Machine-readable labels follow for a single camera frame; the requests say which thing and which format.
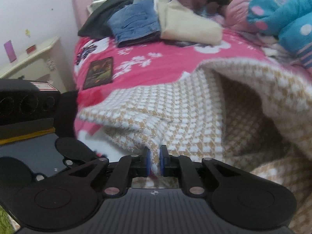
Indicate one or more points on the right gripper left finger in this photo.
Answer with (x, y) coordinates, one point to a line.
(74, 199)

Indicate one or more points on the folded black garment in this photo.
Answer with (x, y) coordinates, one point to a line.
(96, 26)

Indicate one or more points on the small red box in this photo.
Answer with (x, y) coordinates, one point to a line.
(31, 49)

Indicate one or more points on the blue pink cartoon quilt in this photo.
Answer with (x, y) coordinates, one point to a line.
(287, 20)

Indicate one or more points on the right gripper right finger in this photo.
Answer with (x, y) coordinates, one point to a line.
(238, 197)

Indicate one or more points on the pink card on table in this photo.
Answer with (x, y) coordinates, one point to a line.
(10, 51)

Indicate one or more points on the cream folded garment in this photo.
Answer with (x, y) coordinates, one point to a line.
(179, 23)

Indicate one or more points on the folded blue jeans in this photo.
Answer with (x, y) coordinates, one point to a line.
(135, 24)

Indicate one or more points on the pink floral bed sheet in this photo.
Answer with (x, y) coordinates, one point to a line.
(151, 64)

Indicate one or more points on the beige houndstooth knit cardigan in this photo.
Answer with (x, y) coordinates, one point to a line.
(246, 113)

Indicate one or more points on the white bedside table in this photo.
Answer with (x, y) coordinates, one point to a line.
(47, 63)

